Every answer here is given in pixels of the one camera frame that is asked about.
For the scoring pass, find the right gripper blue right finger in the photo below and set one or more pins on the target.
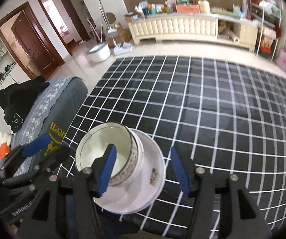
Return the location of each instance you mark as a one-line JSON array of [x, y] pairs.
[[184, 169]]

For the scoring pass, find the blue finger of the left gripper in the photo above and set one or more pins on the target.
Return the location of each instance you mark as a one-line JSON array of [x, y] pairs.
[[43, 169], [11, 159]]

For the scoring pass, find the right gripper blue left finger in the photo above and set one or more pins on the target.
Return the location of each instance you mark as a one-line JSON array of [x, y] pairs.
[[102, 170]]

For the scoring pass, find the white bowl floral outside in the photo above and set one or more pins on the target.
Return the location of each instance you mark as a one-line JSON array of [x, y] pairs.
[[124, 149]]

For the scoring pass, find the black white grid tablecloth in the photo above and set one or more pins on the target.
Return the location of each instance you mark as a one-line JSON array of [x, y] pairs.
[[227, 117]]

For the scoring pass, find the white plastic basin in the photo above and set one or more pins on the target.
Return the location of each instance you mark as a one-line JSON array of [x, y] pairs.
[[99, 52]]

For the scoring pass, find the dark wooden door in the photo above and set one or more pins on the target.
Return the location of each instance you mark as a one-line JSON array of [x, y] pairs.
[[32, 45]]

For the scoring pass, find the white standing mop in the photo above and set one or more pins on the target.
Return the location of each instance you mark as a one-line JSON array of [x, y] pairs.
[[111, 33]]

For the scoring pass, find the white paper roll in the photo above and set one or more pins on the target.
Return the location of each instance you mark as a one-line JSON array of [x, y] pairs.
[[235, 39]]

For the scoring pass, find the pink gift bag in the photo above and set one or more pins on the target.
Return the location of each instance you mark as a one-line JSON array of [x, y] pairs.
[[281, 59]]

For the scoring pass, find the cream tufted tv cabinet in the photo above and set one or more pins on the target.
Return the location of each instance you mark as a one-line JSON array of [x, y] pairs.
[[212, 28]]

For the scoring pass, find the orange box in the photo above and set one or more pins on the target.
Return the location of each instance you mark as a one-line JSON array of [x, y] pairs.
[[187, 8]]

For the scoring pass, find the cream candle jar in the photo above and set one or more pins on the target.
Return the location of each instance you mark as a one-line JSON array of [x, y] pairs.
[[204, 6]]

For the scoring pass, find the white metal shelf rack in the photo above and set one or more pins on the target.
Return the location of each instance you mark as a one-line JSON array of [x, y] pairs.
[[268, 16]]

